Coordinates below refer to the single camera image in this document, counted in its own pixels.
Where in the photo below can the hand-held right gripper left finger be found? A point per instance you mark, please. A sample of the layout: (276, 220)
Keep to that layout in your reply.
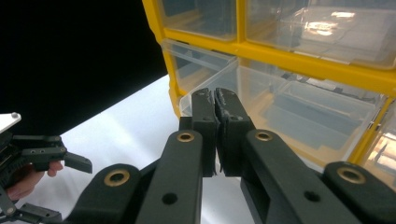
(202, 109)

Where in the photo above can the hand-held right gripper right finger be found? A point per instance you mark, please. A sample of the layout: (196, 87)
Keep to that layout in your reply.
(232, 109)

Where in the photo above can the yellow black organizer cabinet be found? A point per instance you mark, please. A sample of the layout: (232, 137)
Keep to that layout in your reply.
(280, 60)

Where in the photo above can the clear plastic screw drawer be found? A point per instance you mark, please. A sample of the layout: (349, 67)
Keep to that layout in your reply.
(311, 124)

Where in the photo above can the white table cover sheet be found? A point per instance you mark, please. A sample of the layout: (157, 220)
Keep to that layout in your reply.
(130, 130)

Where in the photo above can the grid of clear cabinet drawers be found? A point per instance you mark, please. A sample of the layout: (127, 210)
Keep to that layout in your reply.
(199, 15)

